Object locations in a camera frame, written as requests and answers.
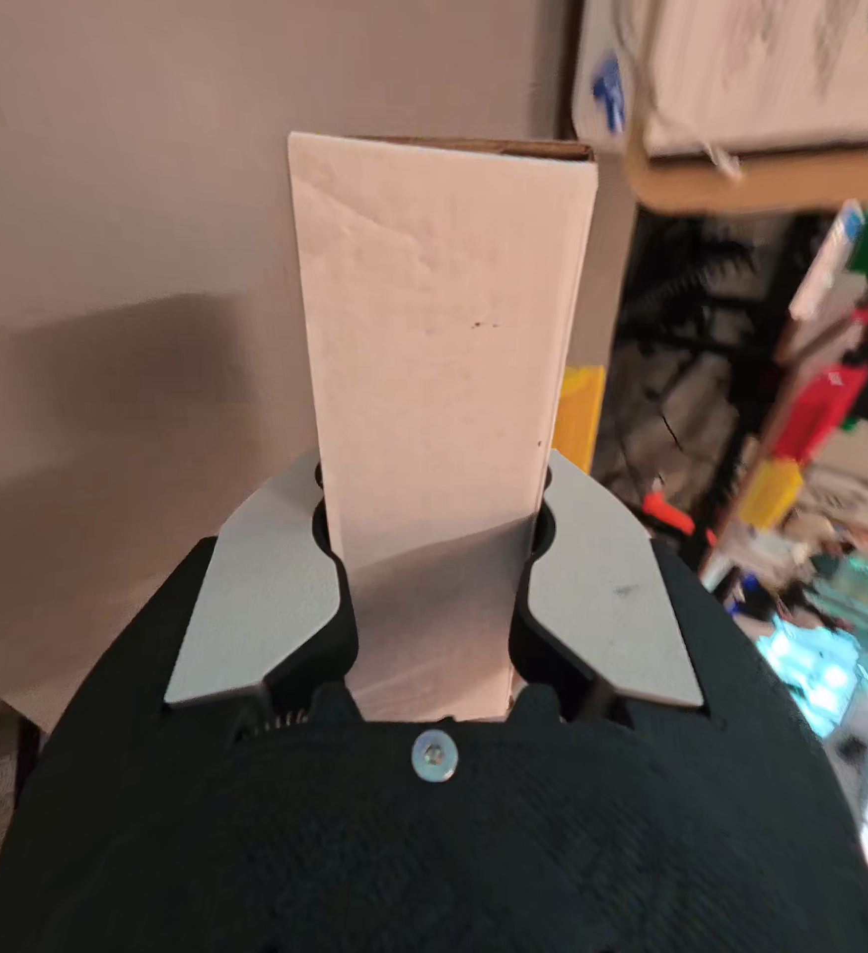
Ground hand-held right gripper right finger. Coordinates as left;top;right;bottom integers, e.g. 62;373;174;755
507;448;705;708

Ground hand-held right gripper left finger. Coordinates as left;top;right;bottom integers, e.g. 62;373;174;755
163;450;362;707

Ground large yellow plastic bin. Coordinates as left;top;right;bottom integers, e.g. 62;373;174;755
552;365;606;476

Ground white cardboard box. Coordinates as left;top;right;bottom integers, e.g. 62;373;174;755
287;132;599;725

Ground small yellow plastic bin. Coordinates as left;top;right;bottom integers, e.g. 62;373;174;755
735;456;805;531

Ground red plastic bin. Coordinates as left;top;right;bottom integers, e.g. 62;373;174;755
771;363;868;464

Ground wooden shelf board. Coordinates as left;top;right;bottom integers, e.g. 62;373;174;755
624;137;868;218

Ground white printed carton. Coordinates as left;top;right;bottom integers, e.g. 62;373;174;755
574;0;868;159

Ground orange handled tool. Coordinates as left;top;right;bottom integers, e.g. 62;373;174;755
641;490;697;539

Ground black coiled cables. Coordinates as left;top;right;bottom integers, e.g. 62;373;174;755
619;216;759;362

